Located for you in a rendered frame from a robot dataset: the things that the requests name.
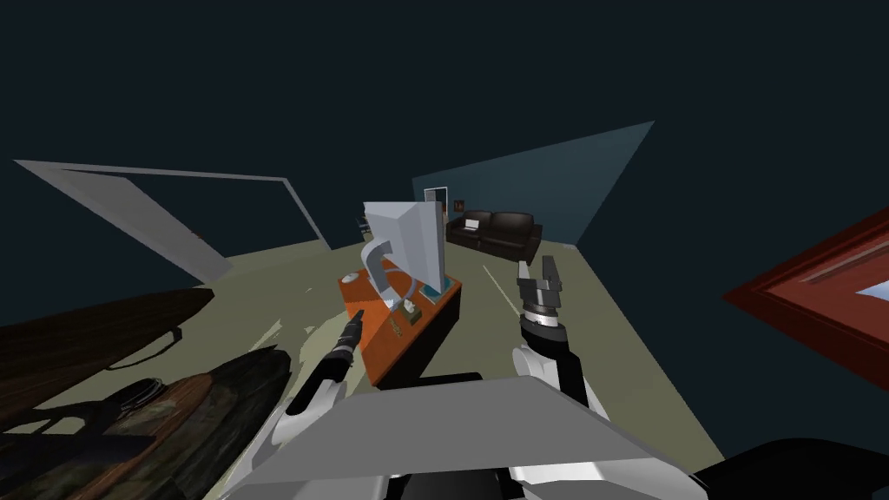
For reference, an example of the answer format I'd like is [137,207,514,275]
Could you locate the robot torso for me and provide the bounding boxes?
[221,372,709,500]

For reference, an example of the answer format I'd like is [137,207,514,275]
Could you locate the red framed window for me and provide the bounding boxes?
[721,207,889,391]

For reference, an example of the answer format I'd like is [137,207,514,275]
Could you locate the dark mottled furniture piece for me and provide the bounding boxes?
[0,345,293,500]

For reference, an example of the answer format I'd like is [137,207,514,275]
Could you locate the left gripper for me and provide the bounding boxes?
[340,309,366,352]

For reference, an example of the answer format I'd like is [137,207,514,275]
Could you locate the orange top desk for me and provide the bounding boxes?
[337,266,464,390]

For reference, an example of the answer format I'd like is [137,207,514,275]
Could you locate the black leather sofa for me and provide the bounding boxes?
[444,209,545,267]

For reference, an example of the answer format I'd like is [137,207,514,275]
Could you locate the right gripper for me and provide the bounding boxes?
[517,254,564,319]

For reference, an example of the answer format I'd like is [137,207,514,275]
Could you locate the dark brown wooden table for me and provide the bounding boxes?
[0,287,216,426]

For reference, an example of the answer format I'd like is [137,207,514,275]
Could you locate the grey door leaf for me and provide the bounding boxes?
[13,159,235,286]

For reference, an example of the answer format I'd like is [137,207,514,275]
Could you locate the grey computer monitor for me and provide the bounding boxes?
[360,201,448,311]

